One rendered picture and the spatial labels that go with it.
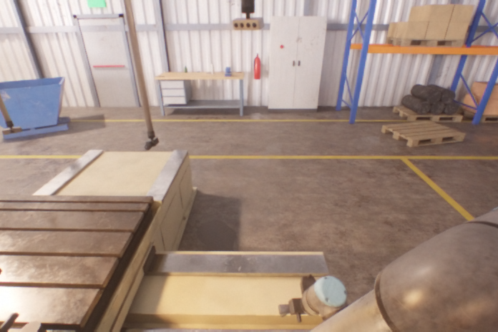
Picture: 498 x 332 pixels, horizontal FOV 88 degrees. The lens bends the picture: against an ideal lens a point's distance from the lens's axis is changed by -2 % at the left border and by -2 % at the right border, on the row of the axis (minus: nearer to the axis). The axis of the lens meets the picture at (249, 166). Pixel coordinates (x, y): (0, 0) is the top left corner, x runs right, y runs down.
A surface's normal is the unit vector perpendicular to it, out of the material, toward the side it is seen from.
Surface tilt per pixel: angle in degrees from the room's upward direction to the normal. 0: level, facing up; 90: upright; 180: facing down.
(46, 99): 90
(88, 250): 0
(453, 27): 90
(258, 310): 0
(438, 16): 90
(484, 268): 37
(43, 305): 0
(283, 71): 90
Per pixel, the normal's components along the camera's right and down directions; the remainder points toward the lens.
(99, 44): -0.01, 0.47
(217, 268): 0.00, -0.88
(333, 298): 0.12, -0.69
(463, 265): -0.57, -0.57
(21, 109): 0.47, 0.41
